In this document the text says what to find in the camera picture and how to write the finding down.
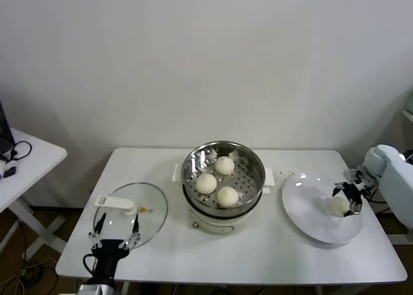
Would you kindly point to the pale mint right robot arm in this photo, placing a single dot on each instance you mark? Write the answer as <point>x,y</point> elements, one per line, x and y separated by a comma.
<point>397,185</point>

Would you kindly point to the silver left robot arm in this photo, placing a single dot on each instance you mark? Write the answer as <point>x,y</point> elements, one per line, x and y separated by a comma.
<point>96,288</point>

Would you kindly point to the white shelf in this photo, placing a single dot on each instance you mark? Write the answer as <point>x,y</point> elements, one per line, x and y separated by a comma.
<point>408,115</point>

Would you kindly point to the white folding side table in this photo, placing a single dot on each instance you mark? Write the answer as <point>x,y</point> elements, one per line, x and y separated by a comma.
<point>35,166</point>

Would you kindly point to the stainless steel steamer basket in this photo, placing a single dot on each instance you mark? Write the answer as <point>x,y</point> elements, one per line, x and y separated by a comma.
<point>253,170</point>

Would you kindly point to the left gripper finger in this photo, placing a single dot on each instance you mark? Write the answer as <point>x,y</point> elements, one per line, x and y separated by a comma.
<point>136,230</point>
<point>97,235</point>

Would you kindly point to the white round plate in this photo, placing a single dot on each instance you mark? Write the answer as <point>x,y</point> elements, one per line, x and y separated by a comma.
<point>306,211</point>

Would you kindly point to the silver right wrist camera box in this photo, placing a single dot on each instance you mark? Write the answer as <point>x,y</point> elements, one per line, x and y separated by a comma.
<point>358,177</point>

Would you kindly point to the cream electric cooker base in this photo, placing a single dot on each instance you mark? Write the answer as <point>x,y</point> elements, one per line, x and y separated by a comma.
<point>219,225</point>

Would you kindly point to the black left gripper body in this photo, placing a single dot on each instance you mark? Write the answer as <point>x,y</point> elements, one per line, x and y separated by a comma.
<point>109,253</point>

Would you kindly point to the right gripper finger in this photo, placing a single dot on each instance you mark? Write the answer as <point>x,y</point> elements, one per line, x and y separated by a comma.
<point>339,186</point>
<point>356,208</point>

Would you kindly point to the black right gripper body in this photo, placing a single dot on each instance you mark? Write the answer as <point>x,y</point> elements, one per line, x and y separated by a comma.
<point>353,194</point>

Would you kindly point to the white steamed baozi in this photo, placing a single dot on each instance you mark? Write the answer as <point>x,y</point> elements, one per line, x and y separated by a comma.
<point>337,207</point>
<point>206,183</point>
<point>227,196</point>
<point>224,165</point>

